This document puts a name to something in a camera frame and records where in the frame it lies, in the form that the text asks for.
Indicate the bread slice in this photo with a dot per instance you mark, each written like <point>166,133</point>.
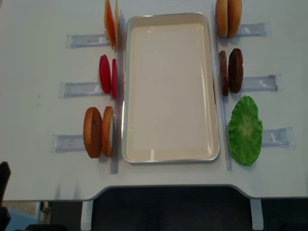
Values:
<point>107,131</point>
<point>92,132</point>

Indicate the inner red tomato slice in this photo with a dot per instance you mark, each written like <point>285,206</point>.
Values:
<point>114,76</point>

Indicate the red tomato slice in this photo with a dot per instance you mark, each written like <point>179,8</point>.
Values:
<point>105,74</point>
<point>114,76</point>

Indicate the outer red tomato slice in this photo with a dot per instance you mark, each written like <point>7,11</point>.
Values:
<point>105,74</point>

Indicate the inner brown meat patty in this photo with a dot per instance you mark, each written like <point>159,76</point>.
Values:
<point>224,73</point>

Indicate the brown meat patty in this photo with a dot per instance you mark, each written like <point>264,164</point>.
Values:
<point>224,73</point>
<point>235,70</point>

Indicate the green lettuce leaf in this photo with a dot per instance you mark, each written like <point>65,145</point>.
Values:
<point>245,132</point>

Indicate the outer brown meat patty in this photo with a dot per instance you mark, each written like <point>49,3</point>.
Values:
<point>235,70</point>

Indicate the outer orange cheese slice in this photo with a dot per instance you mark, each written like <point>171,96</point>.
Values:
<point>109,23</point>

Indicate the cream rectangular metal tray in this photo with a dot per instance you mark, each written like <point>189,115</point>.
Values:
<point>169,109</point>

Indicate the left clear acrylic rack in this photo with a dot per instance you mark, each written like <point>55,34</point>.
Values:
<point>74,143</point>

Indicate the clear acrylic rack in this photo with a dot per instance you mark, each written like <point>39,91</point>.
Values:
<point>74,143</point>
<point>281,137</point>

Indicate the left white table leg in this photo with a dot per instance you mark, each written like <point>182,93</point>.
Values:
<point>86,216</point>

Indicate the white table leg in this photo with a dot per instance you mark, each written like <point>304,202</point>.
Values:
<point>256,214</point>
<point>86,216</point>

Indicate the right clear acrylic rack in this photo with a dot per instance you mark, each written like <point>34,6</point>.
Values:
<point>281,137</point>

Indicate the inner right bun slice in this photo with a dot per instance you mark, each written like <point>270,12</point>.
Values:
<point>221,16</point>

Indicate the bun slice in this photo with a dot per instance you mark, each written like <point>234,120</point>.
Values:
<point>234,16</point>
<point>221,16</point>

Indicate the outer right bun slice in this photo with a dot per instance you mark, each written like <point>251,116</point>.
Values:
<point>234,16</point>

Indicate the right white table leg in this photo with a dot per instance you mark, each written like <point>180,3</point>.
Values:
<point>256,214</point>

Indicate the dark object bottom left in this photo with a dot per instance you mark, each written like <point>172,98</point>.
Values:
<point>5,173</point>

